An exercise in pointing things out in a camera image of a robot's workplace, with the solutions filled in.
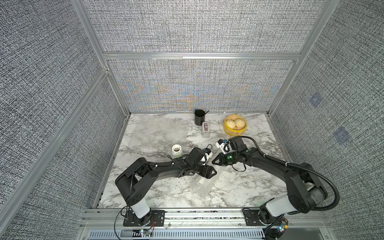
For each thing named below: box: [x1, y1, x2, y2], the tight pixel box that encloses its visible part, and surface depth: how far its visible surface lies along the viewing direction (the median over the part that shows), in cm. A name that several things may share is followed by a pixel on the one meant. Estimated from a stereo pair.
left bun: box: [226, 119, 236, 129], surface depth 108 cm
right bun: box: [235, 118, 246, 128], surface depth 108 cm
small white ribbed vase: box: [172, 144, 183, 158], surface depth 81 cm
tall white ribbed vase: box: [189, 173, 216, 198], surface depth 79 cm
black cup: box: [194, 109, 210, 126], surface depth 112 cm
